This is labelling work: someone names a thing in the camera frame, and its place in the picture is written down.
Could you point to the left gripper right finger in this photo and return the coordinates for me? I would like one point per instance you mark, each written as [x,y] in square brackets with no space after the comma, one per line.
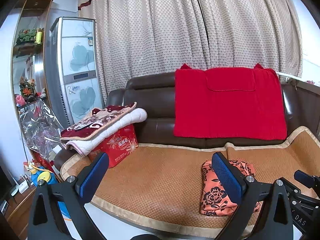
[274,220]

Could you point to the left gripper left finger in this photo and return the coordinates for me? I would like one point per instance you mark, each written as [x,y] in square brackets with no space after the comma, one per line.
[45,218]

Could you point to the orange black floral garment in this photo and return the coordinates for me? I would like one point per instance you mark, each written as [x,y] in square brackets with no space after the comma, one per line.
[214,200]

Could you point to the wooden low side table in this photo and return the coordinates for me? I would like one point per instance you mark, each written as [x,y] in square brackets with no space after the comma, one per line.
[14,222]

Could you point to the blue yellow sprayer bottle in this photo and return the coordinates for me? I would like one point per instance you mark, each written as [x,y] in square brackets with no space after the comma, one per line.
[40,173]

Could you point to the white quilted folded blanket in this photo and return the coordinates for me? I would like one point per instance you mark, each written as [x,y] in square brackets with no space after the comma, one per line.
[85,147]

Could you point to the clear plastic wrap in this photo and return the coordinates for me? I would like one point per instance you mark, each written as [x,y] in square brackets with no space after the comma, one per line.
[40,127]

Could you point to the red gift box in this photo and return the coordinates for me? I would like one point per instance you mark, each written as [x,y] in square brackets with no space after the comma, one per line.
[117,146]

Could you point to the woven bamboo sofa mat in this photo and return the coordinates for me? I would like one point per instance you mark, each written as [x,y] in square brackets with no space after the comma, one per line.
[159,186]

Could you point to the red knit blanket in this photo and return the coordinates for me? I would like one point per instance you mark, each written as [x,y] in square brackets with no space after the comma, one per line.
[229,102]

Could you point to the maroon floral folded blanket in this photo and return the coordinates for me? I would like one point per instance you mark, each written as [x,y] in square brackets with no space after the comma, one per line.
[96,122]

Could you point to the artificial flower arrangement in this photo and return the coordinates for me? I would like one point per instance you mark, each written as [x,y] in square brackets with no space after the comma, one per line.
[27,89]

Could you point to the wooden display cabinet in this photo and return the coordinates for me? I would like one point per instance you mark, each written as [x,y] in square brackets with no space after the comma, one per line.
[28,60]

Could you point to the silver floor air conditioner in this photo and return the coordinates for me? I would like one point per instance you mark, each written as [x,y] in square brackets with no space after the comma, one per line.
[73,84]

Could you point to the dark brown leather sofa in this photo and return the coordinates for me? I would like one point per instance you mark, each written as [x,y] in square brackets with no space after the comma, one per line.
[156,94]

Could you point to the green jade ornament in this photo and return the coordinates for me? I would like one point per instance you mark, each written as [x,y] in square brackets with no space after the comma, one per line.
[26,36]

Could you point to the yellow bottle on shelf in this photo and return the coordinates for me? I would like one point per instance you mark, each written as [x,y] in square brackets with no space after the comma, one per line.
[38,37]

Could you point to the beige dotted curtain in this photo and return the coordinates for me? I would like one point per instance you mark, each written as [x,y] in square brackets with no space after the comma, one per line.
[143,37]

